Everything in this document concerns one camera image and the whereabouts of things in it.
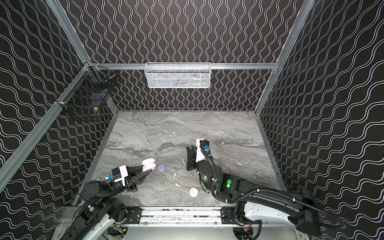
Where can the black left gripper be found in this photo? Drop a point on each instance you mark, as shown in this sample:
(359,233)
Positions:
(130,177)

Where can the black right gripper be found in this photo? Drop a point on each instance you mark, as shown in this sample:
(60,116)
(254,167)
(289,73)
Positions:
(194,156)

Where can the cream earbud charging case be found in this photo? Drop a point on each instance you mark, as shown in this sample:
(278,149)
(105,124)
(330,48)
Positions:
(148,164)

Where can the purple round earbud case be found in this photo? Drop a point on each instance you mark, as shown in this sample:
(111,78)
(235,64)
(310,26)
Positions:
(161,168)

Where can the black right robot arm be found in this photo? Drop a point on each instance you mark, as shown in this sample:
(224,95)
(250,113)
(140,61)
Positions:
(230,189)

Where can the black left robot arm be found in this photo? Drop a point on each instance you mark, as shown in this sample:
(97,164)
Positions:
(101,203)

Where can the white round earbud case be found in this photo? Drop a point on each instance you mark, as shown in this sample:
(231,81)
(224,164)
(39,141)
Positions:
(194,192)

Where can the small brass object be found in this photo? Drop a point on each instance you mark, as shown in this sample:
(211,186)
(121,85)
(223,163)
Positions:
(96,112)

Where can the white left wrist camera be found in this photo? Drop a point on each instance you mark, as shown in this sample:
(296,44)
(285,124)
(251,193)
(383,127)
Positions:
(118,175)

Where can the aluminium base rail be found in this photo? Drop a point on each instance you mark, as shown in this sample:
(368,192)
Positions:
(184,223)

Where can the white wire mesh basket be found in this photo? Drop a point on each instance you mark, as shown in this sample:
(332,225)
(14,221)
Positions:
(178,75)

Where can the black wire basket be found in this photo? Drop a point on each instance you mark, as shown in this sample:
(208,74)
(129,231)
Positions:
(93,90)

